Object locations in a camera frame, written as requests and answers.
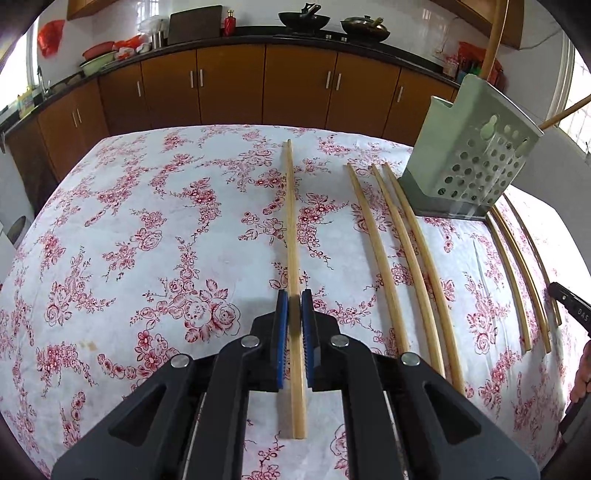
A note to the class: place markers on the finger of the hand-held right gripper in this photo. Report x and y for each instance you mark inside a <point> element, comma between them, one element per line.
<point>572,307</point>

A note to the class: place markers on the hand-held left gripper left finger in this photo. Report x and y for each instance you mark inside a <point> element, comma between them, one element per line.
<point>280,355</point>

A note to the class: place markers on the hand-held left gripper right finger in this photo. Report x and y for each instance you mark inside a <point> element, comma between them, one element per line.
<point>308,355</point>

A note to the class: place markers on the wooden chopstick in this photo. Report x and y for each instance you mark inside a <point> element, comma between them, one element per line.
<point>531,240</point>
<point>511,286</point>
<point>371,230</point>
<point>563,113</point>
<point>407,244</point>
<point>533,281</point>
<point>434,272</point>
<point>493,37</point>
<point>291,230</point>

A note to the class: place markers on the green perforated chopstick holder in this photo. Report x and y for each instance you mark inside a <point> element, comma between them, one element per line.
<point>461,138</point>

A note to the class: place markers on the person's right hand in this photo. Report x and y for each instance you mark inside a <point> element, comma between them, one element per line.
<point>582,374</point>

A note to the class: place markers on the red floral tablecloth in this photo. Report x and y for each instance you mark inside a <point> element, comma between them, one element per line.
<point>138,230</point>

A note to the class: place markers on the large side window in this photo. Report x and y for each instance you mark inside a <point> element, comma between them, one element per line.
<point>577,92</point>

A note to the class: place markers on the pink packet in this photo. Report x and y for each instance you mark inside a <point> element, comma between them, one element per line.
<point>449,65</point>

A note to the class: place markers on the brown lower kitchen cabinets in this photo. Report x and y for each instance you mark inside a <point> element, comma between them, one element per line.
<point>231,87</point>

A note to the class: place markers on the red bag over condiments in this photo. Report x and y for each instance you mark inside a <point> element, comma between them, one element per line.
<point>471,50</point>

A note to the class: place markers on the dark kitchen countertop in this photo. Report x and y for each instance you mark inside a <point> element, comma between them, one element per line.
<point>295,38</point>

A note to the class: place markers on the gas stove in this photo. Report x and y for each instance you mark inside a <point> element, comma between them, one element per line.
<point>332,37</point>

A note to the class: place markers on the pan with metal lid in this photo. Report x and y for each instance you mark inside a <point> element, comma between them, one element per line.
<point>364,26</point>

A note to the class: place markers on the red bottle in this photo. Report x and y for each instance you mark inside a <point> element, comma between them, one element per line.
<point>230,25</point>

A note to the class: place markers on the black wok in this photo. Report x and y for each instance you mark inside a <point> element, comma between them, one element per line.
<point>302,21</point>

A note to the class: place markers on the steel cup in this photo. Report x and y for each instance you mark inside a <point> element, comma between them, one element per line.
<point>158,40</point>

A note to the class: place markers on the dark brown cutting board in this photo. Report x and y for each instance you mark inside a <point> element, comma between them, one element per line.
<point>194,25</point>

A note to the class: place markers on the red and white bags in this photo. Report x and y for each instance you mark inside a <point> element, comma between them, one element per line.
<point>131,46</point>

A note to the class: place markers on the green basin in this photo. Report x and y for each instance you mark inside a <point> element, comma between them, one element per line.
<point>97,64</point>

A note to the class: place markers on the white plastic bag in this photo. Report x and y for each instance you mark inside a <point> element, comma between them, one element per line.
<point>150,25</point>

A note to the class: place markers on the red basin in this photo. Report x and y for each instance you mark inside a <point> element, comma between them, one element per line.
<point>98,48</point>

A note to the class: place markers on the yellow dish soap bottle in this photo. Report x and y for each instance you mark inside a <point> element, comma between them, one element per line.
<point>26,102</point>

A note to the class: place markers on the metal faucet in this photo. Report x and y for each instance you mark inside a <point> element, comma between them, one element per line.
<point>41,85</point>

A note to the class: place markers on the window above sink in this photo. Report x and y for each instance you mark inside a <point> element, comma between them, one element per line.
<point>18,69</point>

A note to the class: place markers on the brown upper wall cabinets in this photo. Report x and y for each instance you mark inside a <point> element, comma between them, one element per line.
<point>85,7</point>
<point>480,18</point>

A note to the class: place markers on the red bag on wall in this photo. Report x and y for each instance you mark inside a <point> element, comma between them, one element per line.
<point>51,37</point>

